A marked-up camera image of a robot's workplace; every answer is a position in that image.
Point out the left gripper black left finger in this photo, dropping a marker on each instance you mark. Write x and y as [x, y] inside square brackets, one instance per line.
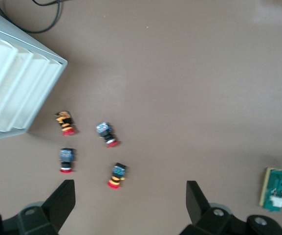
[45, 218]

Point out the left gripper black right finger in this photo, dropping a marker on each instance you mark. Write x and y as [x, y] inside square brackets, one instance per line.
[209, 220]

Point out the green load switch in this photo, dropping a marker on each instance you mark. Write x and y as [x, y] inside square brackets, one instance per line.
[277, 186]

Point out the red button blue contact block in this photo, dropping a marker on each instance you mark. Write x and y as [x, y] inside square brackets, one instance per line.
[105, 132]
[67, 157]

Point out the red button orange striped body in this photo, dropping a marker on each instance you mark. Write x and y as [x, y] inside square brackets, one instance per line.
[117, 173]

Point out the red button orange contact block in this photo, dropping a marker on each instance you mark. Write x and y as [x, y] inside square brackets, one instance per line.
[66, 124]

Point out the brown table cover sheet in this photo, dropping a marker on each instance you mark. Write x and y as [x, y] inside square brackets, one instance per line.
[180, 98]

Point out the white tiered organizer bin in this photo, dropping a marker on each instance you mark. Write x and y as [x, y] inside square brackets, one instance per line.
[13, 80]

